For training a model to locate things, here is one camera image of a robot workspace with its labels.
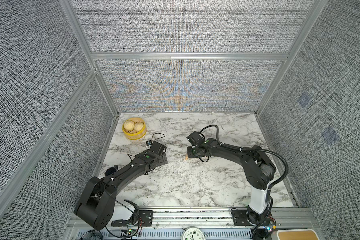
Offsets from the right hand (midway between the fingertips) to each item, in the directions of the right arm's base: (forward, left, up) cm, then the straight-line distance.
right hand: (190, 153), depth 94 cm
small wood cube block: (-7, +2, +7) cm, 11 cm away
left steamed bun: (+19, +41, +5) cm, 46 cm away
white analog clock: (-41, 0, +1) cm, 41 cm away
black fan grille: (-42, +45, +1) cm, 62 cm away
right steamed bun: (+19, +35, +5) cm, 40 cm away
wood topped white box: (-42, -45, +1) cm, 61 cm away
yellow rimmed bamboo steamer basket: (+14, +40, +1) cm, 42 cm away
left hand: (-6, +19, +2) cm, 20 cm away
